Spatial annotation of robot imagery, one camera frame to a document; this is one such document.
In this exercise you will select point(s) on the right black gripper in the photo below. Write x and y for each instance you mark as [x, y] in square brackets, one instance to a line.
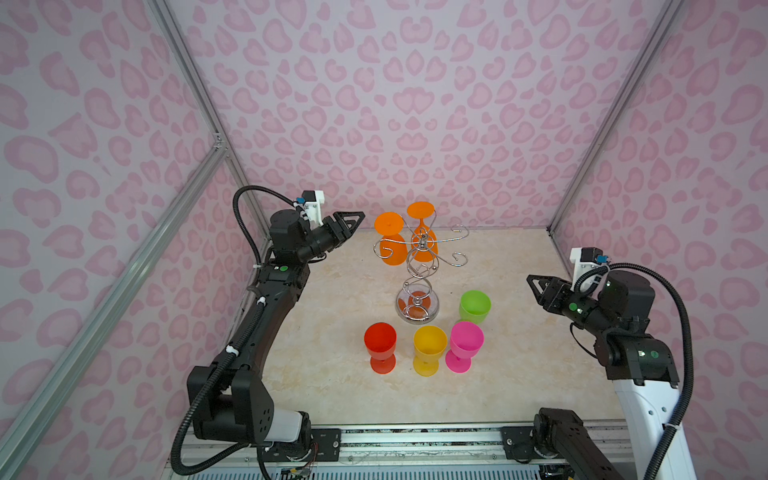
[553, 294]

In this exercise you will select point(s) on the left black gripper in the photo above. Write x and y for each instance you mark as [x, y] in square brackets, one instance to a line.
[345, 233]

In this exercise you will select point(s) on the orange wine glass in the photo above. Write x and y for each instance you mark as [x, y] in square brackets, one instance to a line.
[392, 248]
[423, 240]

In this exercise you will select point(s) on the green plastic wine glass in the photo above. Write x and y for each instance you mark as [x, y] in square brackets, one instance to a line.
[474, 306]

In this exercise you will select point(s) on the pink plastic wine glass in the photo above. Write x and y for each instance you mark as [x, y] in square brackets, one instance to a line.
[466, 340]

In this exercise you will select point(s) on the red plastic wine glass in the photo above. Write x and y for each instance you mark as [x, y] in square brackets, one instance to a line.
[380, 341]

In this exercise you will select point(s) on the yellow plastic wine glass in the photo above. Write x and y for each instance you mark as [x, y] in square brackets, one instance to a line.
[429, 342]

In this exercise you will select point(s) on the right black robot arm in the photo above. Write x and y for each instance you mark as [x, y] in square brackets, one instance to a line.
[613, 304]

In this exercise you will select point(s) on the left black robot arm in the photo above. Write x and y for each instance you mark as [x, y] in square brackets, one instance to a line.
[228, 399]

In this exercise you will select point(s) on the chrome wine glass rack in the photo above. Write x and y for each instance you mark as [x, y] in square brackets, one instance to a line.
[417, 301]

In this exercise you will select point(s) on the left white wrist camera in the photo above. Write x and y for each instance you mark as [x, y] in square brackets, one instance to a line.
[311, 203]

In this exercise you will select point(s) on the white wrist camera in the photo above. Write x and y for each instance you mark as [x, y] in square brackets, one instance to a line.
[585, 260]
[311, 203]

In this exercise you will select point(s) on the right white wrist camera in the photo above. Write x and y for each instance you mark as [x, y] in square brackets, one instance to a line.
[585, 260]

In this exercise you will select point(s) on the aluminium frame left post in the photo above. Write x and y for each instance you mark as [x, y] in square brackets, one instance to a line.
[168, 23]

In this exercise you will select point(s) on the aluminium frame post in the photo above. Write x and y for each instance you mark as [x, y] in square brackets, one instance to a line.
[168, 23]
[651, 48]

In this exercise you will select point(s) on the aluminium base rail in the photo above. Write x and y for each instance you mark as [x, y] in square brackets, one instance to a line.
[495, 450]

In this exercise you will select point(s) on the aluminium frame right post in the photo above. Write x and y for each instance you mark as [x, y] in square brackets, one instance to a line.
[651, 48]

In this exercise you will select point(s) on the aluminium frame diagonal beam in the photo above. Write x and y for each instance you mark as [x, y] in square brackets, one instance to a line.
[37, 416]

